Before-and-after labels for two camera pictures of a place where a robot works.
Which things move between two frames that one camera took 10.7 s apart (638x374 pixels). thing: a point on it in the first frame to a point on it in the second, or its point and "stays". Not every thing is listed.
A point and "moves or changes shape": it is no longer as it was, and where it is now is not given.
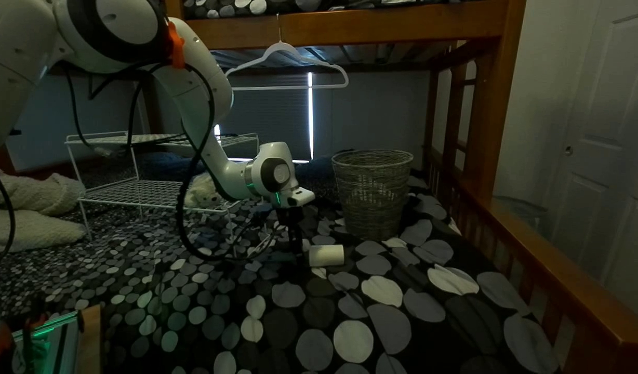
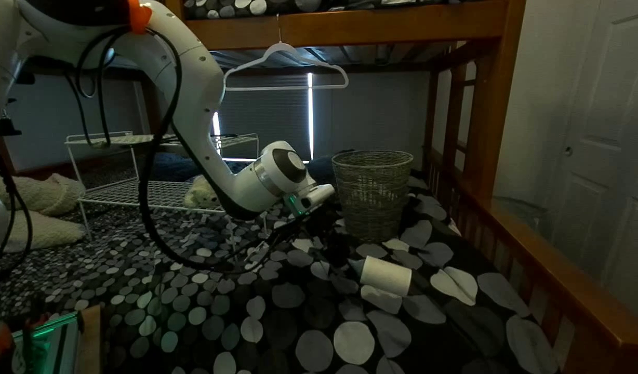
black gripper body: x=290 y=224 to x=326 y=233
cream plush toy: x=202 y=193 stays
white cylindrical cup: x=326 y=254 moves or changes shape
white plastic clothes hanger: x=287 y=89 stays
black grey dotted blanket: x=220 y=290 stays
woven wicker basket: x=372 y=186 stays
